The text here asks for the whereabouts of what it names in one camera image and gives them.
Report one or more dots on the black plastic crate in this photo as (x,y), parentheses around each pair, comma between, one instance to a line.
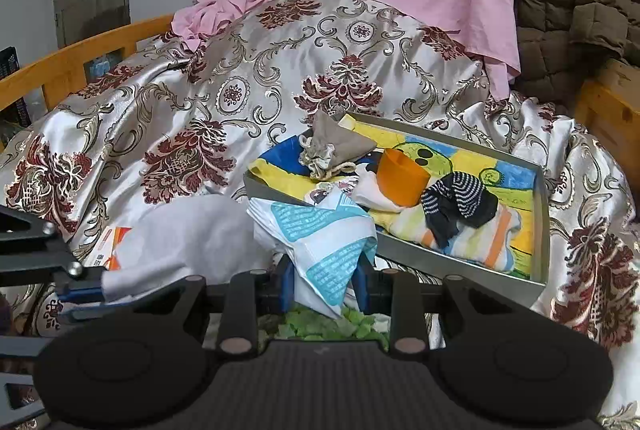
(10,64)

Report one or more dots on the wooden bed side rail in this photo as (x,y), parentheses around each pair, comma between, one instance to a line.
(65,59)

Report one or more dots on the grey metal tray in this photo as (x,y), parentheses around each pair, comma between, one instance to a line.
(450,270)

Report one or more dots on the white and teal cloth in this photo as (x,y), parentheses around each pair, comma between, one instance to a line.
(320,240)

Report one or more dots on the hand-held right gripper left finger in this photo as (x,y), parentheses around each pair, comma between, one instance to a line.
(286,290)

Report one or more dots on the floral satin blanket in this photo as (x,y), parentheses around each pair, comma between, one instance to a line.
(200,109)

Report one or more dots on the light grey cloth pouch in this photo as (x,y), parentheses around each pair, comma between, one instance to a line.
(190,235)

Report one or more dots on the orange cup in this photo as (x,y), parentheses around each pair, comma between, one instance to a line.
(400,185)

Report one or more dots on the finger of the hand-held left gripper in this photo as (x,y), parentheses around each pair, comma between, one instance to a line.
(30,267)
(75,311)

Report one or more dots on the blue patterned package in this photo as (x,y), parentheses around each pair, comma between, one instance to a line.
(100,67)

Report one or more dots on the grey wall cabinet door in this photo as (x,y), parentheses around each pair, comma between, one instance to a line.
(92,4)

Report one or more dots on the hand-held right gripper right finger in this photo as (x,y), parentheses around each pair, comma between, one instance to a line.
(361,290)

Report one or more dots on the black white striped sock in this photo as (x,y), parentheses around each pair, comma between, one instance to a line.
(465,205)

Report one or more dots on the clear bag of green pieces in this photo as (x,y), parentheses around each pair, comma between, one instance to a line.
(320,327)

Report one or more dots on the white orange box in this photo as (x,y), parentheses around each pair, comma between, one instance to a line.
(114,255)

